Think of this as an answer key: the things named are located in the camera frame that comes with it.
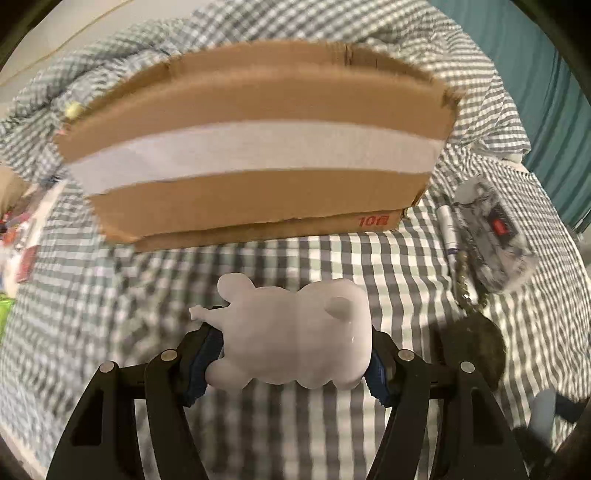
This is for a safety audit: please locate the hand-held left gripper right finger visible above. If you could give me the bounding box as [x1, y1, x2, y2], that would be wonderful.
[362, 330, 529, 480]

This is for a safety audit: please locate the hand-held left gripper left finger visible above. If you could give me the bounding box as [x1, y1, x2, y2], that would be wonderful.
[46, 318, 227, 480]

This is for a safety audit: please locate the white animal figurine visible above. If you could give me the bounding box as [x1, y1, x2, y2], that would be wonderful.
[189, 272, 374, 391]

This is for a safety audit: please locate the brown cardboard box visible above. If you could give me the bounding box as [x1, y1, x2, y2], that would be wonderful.
[53, 41, 465, 254]

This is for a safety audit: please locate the dark fluffy pompom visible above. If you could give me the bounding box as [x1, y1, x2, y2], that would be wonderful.
[445, 311, 506, 393]

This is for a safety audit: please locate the checked bed sheet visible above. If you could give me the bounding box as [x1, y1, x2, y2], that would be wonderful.
[0, 152, 583, 480]

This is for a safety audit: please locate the white pen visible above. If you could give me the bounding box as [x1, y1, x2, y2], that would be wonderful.
[436, 206, 462, 259]

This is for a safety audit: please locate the white plastic item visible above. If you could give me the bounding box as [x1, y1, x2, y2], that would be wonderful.
[531, 388, 561, 444]

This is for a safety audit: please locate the red packet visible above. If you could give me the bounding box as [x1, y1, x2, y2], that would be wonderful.
[16, 247, 40, 283]

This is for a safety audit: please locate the bright green packet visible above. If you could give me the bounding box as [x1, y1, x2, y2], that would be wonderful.
[0, 295, 16, 344]

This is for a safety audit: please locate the metal bead chain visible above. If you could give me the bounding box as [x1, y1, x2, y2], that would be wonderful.
[450, 251, 490, 315]

